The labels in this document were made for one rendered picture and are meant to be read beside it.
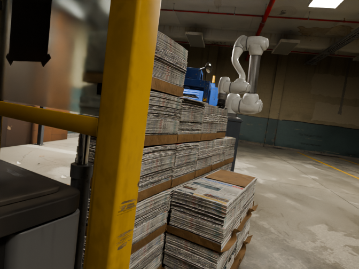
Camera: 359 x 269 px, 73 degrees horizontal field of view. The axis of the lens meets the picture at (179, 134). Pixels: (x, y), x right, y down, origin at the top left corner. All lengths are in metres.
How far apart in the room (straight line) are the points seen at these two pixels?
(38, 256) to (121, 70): 0.42
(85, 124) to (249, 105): 2.08
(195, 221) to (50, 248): 0.80
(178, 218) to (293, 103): 10.77
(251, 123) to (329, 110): 3.25
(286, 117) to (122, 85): 11.22
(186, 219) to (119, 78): 0.85
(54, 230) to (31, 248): 0.05
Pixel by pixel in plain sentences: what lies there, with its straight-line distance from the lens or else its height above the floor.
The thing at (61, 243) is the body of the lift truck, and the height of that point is 0.69.
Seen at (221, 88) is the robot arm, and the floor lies 1.26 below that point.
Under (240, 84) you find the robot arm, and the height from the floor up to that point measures 1.31.
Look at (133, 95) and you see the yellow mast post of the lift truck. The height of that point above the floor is 1.01.
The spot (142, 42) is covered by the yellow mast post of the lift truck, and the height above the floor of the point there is 1.14.
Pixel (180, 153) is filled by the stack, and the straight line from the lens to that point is 1.27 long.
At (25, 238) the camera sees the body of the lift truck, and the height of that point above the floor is 0.73.
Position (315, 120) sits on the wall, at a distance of 12.03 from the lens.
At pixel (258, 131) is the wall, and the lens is 11.47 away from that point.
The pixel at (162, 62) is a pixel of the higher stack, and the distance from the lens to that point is 1.03.
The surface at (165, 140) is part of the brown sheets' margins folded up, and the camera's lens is 1.11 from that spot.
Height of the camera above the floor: 0.98
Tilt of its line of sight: 5 degrees down
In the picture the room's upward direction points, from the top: 8 degrees clockwise
